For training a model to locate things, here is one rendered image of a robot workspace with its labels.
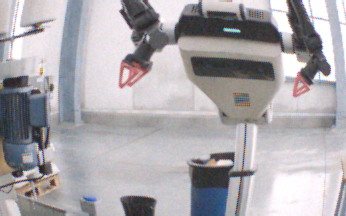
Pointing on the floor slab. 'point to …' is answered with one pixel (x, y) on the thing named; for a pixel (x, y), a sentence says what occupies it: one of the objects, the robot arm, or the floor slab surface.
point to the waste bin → (209, 183)
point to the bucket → (138, 205)
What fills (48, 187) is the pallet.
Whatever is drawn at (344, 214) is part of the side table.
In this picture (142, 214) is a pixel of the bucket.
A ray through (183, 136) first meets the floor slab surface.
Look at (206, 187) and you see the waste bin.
